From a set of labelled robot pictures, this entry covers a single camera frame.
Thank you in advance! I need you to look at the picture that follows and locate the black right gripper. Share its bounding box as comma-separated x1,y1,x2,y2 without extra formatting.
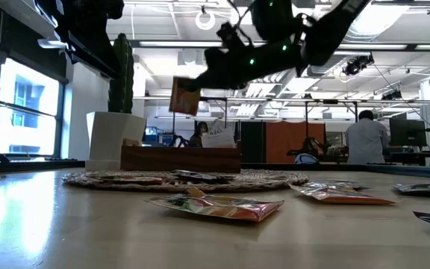
180,43,281,93

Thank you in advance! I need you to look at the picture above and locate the orange Ahmad mango tea packet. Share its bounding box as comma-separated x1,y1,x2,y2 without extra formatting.
168,76,202,117
97,175,166,186
288,182,399,205
144,186,285,223

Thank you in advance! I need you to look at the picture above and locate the white orange Tazo tea packet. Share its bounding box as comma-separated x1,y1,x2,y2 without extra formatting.
201,129,237,149

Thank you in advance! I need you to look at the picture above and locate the wooden tea organizer box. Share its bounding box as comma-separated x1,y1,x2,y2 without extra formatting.
119,137,243,174

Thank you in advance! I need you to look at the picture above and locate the person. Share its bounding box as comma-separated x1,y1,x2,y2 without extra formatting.
344,109,390,165
188,121,211,148

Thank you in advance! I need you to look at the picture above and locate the black cabinet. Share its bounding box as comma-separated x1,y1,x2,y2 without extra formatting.
240,120,267,164

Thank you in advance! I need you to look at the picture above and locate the green cactus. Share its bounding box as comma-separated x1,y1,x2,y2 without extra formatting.
107,32,135,115

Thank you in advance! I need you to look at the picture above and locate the white plant pot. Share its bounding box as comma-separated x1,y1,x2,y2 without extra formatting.
84,111,148,172

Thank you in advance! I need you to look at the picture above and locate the orange partition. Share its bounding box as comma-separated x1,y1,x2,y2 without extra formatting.
265,121,326,164

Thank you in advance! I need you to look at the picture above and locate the round woven straw placemat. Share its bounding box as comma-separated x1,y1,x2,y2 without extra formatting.
60,168,311,194

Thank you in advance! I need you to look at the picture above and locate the white blue rounded object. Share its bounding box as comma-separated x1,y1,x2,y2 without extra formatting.
293,152,320,165

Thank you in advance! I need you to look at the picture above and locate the black ceiling device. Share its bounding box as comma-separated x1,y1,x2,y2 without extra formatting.
341,54,376,77

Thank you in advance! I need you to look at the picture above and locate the black computer monitor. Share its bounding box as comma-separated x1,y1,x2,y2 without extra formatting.
389,118,428,148

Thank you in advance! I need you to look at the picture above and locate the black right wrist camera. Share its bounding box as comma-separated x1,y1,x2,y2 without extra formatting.
216,21,249,52

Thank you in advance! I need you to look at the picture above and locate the white ring lamp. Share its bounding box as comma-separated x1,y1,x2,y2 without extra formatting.
195,10,216,31

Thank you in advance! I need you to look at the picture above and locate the black aluminium frame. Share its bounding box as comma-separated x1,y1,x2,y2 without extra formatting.
0,136,430,180

